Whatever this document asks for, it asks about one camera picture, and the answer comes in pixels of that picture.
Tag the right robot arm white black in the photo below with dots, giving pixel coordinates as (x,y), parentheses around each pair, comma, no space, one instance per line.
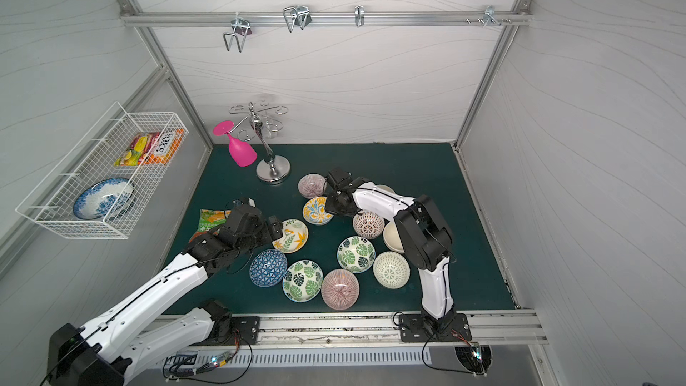
(424,234)

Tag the white wire wall basket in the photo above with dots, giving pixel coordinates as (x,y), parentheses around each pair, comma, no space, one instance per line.
(91,160)

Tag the double metal hook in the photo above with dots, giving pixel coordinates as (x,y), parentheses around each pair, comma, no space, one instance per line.
(297,16)
(240,29)

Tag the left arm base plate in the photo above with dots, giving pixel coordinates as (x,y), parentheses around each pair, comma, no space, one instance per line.
(244,331)

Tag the aluminium top rail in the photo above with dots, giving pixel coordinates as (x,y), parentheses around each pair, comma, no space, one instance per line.
(132,17)

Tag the pink striped bowl front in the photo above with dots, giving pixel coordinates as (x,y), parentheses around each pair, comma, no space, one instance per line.
(340,289)

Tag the green leaf bowl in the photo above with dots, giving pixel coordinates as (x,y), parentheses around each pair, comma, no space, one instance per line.
(302,281)
(356,254)

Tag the pink striped bowl far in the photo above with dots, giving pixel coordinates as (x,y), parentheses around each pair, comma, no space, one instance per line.
(312,185)

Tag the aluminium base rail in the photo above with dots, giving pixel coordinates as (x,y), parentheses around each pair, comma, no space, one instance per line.
(332,329)

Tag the colourful snack packet in basket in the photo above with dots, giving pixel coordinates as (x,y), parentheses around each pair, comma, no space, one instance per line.
(152,148)

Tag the green table mat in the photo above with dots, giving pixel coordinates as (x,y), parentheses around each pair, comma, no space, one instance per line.
(410,170)

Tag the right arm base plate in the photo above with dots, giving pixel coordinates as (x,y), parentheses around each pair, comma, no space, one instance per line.
(420,328)

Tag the cream bowl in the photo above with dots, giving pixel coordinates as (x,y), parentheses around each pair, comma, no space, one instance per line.
(385,188)
(391,238)

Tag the green leaf bowl front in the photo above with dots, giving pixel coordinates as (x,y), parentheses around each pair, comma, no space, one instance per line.
(302,281)

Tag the blue floral bowl in basket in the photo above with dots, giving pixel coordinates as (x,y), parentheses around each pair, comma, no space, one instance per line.
(106,199)

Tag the double metal hook left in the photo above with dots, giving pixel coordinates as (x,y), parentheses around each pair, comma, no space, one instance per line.
(240,29)

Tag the yellow leaf pattern bowl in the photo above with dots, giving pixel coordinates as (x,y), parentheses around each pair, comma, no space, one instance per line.
(294,236)

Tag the pink plastic wine glass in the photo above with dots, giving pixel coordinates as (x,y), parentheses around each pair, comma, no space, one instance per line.
(241,151)

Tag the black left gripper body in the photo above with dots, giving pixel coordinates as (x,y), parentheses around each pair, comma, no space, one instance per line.
(270,228)

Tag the blue triangle pattern bowl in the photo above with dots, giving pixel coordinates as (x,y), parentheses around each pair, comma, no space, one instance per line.
(268,268)

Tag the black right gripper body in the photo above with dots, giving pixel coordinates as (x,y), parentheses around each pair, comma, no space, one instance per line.
(334,188)

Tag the red lattice pattern bowl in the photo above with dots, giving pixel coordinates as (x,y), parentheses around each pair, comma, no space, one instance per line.
(368,225)

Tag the pink striped bowl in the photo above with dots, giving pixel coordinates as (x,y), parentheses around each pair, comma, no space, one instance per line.
(340,289)
(312,185)

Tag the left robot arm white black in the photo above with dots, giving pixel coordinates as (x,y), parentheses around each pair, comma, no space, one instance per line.
(73,361)

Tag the green lattice pattern bowl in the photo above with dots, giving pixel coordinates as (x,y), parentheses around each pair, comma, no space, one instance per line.
(391,270)

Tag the chrome glass holder stand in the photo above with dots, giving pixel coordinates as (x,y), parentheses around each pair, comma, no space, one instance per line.
(260,121)

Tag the yellow blue flower bowl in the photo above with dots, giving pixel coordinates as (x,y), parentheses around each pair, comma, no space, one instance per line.
(314,211)

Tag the green snack packet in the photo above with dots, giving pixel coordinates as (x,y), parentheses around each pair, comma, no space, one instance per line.
(209,219)

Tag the double metal hook middle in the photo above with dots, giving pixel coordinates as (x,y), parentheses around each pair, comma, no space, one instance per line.
(297,16)

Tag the single metal hook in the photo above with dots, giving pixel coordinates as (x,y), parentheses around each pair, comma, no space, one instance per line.
(359,16)

